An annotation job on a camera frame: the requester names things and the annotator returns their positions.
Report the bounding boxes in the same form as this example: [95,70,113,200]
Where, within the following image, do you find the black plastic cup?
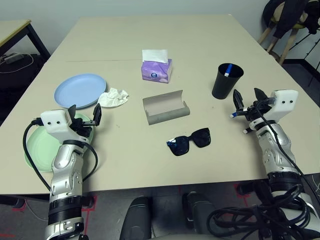
[211,63,245,100]

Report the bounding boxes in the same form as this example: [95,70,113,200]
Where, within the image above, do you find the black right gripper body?
[237,99,272,125]

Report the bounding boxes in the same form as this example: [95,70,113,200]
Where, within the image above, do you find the black table foot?
[236,183,255,196]

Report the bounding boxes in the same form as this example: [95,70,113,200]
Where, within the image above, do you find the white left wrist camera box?
[39,109,88,145]

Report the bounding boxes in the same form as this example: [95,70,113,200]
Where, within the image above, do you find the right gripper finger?
[253,87,270,107]
[232,89,245,113]

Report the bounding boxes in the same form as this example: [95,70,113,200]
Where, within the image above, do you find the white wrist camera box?
[246,89,299,131]
[39,109,88,145]

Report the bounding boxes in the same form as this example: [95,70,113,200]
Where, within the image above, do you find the grey glasses case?
[142,89,191,126]

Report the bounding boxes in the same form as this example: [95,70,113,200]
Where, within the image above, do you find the black sunglasses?
[166,127,212,158]

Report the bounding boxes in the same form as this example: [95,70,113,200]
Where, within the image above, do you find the light blue plate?
[54,72,108,110]

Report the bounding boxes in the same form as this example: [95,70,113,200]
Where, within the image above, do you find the wooden stool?
[258,19,311,66]

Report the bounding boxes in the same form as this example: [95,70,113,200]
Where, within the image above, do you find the light green plate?
[24,112,95,173]

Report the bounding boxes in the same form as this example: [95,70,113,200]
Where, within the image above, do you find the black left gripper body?
[70,116,95,138]

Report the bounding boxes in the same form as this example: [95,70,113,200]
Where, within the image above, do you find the beige side table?
[0,19,51,58]

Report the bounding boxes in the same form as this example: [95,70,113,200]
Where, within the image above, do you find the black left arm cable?
[22,119,99,191]

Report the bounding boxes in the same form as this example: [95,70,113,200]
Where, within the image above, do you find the black tangled cable bundle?
[207,183,313,240]

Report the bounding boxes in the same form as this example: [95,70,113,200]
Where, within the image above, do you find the purple tissue box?
[141,48,173,84]

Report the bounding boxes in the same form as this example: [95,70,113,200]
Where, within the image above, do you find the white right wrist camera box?
[246,89,299,131]

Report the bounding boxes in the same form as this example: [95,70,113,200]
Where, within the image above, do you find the robot leg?
[119,196,153,240]
[181,191,221,238]

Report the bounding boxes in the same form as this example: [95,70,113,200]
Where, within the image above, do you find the robot left leg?
[119,196,153,240]

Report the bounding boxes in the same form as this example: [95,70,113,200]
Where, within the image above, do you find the black jacket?
[262,0,320,38]

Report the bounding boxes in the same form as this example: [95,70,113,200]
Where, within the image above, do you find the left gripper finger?
[66,104,77,123]
[92,102,103,126]

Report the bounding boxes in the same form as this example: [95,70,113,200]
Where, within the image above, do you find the white floor cable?
[0,52,35,74]

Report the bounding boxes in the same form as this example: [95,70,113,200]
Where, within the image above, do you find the grey power strip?
[1,52,25,64]

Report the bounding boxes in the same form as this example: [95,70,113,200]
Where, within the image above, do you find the white tissue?
[97,87,130,108]

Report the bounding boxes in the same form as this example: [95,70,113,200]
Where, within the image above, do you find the robot right leg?
[181,191,221,238]

